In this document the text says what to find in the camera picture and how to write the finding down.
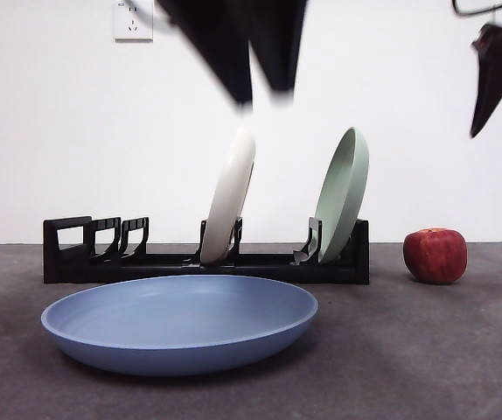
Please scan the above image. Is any thin black cable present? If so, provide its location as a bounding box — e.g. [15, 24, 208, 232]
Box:
[451, 0, 502, 18]

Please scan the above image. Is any black plate rack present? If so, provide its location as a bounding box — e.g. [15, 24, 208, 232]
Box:
[43, 215, 371, 287]

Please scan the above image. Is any blue plate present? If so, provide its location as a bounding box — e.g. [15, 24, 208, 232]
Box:
[40, 274, 320, 378]

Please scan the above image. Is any pale green plate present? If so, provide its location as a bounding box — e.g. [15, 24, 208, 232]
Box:
[313, 126, 371, 266]

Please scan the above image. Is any red apple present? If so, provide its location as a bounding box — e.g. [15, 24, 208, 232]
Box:
[402, 227, 469, 286]

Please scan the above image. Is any cream white plate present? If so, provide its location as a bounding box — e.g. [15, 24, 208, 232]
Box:
[200, 126, 258, 266]

